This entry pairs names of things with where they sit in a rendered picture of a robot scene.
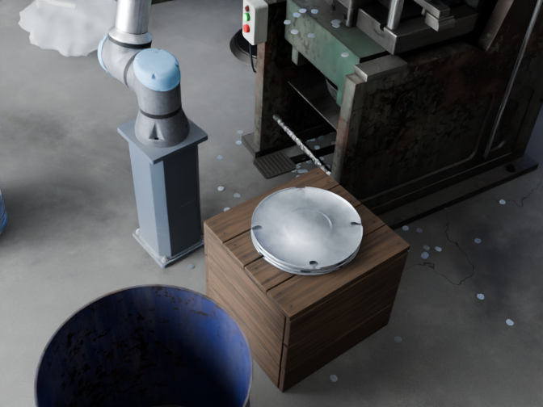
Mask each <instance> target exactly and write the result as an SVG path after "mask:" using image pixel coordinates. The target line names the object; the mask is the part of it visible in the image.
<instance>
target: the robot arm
mask: <svg viewBox="0 0 543 407"><path fill-rule="evenodd" d="M151 1H152V0H117V8H116V23H115V25H114V26H113V27H111V28H110V29H109V30H108V33H107V34H106V35H105V36H104V37H103V38H104V39H103V40H101V41H100V43H99V48H98V58H99V63H100V64H101V66H102V67H103V68H104V69H105V70H106V71H107V72H108V73H109V74H110V75H111V76H113V77H114V78H116V79H117V80H119V81H120V82H122V83H123V84H125V85H126V86H127V87H128V88H129V89H131V90H132V91H134V92H135V93H136V94H137V99H138V106H139V111H138V114H137V120H136V122H135V134H136V137H137V139H138V140H139V141H140V142H141V143H142V144H144V145H148V146H150V147H154V148H168V147H172V146H175V145H178V144H180V143H181V142H183V141H184V140H185V139H186V138H187V136H188V134H189V122H188V119H187V117H186V115H185V113H184V110H183V108H182V99H181V85H180V79H181V73H180V69H179V63H178V61H177V59H176V58H175V56H174V55H172V54H171V53H170V52H167V51H166V50H163V49H161V50H158V49H157V48H151V44H152V36H151V35H150V33H149V32H148V24H149V13H150V7H151Z"/></svg>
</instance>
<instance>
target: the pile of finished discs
mask: <svg viewBox="0 0 543 407"><path fill-rule="evenodd" d="M360 220H361V219H360V216H359V214H358V213H357V211H356V210H355V209H354V208H353V207H352V206H351V205H350V204H349V203H348V202H347V201H346V200H345V199H343V198H342V197H340V196H338V195H336V194H334V193H332V192H330V191H326V190H323V189H319V188H315V187H305V188H295V187H290V188H286V189H283V190H280V191H277V192H274V193H272V194H271V195H269V196H268V197H266V198H265V199H263V200H262V201H261V202H260V203H259V205H258V206H257V208H256V209H255V211H254V213H253V216H252V220H251V238H252V241H253V243H254V246H255V248H256V249H257V251H258V252H259V254H260V255H264V257H263V258H264V259H265V260H266V261H268V262H269V263H271V264H272V265H273V266H275V267H277V268H279V269H281V270H283V271H287V272H289V273H293V274H296V275H324V274H328V273H331V272H333V271H336V270H339V269H340V266H342V267H344V266H346V265H347V264H348V263H349V262H350V261H351V260H352V259H353V258H354V257H355V256H356V254H357V253H358V251H359V248H360V244H361V241H362V236H363V226H362V224H361V221H360Z"/></svg>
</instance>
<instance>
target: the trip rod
mask: <svg viewBox="0 0 543 407"><path fill-rule="evenodd" d="M542 2H543V0H537V4H536V7H535V9H534V12H533V14H532V18H531V21H530V24H529V25H528V30H527V32H526V35H525V38H524V41H523V43H522V46H521V49H520V53H519V55H518V57H517V60H516V64H515V67H514V69H513V71H512V74H511V78H510V81H509V83H508V86H507V89H506V92H505V95H504V97H503V101H502V103H501V106H500V108H499V113H498V115H497V117H496V120H495V124H494V127H493V129H492V132H491V134H490V138H489V140H488V143H487V146H486V149H485V152H480V154H479V155H478V157H479V158H481V159H482V160H483V161H484V162H487V161H488V160H489V158H490V157H488V156H487V155H488V153H489V151H490V147H491V144H492V141H493V139H494V137H495V133H496V130H497V128H498V126H499V121H500V119H501V117H502V114H503V110H504V108H505V106H506V103H507V99H508V96H509V94H510V92H511V88H512V85H513V82H514V81H515V78H516V74H517V71H518V69H519V67H520V62H521V60H522V58H523V55H524V51H525V49H526V47H527V44H528V40H529V37H530V36H531V33H532V29H533V26H534V24H535V22H536V19H537V15H538V13H539V10H540V8H541V4H542Z"/></svg>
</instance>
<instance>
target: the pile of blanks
mask: <svg viewBox="0 0 543 407"><path fill-rule="evenodd" d="M6 223H7V212H6V209H5V205H4V201H3V198H2V193H1V191H0V235H1V233H2V231H3V230H4V228H5V227H6Z"/></svg>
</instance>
